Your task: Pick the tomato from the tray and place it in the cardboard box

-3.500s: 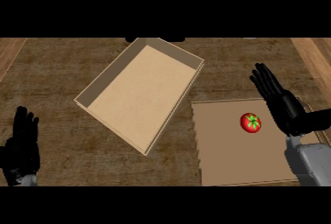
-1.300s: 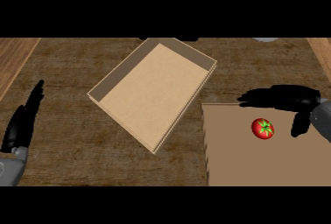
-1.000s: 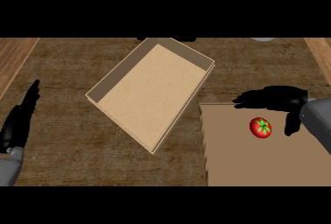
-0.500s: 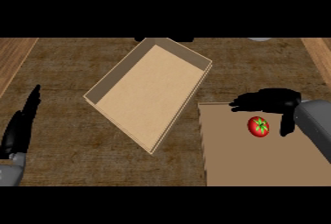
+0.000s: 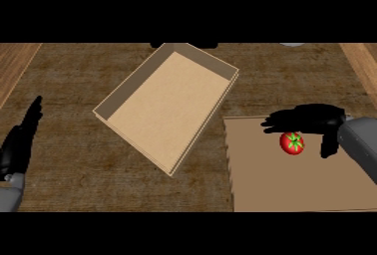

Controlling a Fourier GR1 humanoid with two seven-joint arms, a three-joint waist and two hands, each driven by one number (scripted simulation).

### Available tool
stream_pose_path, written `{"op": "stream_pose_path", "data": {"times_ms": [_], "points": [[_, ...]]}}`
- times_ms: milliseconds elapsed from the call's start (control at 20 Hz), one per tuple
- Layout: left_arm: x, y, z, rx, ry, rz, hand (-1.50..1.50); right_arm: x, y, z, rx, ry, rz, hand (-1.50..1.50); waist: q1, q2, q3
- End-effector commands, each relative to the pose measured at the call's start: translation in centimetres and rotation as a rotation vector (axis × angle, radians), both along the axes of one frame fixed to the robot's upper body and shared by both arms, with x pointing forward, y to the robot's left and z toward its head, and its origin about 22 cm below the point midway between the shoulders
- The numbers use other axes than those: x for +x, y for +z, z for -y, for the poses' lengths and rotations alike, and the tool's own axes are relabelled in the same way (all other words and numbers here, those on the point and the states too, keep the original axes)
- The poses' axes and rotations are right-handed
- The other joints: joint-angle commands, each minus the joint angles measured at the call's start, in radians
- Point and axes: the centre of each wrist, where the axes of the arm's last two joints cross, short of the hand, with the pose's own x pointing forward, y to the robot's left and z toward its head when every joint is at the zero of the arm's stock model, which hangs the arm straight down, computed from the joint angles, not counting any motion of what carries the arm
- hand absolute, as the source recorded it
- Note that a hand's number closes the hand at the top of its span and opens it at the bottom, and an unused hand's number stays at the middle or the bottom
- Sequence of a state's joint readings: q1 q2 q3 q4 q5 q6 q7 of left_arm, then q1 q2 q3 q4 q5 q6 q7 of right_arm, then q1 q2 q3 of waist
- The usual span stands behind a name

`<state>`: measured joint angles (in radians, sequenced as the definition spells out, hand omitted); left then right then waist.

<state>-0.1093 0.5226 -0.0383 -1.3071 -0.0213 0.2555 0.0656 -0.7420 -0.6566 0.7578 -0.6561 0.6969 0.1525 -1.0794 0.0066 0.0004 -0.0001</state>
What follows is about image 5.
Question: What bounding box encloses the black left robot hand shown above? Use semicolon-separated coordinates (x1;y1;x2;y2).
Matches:
0;95;44;180

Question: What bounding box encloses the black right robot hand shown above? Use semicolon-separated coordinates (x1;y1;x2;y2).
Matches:
258;103;347;159

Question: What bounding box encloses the red tomato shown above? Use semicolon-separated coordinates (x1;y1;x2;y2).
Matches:
277;131;305;156

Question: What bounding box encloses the flat brown tray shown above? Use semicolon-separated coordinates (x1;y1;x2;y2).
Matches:
221;115;377;213

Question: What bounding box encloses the open cardboard box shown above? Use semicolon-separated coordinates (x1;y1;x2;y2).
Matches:
91;43;239;177

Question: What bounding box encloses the dark brown woven mat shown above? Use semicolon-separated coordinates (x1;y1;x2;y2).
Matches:
0;43;377;213

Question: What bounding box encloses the black object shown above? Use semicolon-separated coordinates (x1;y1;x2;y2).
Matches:
149;43;218;50

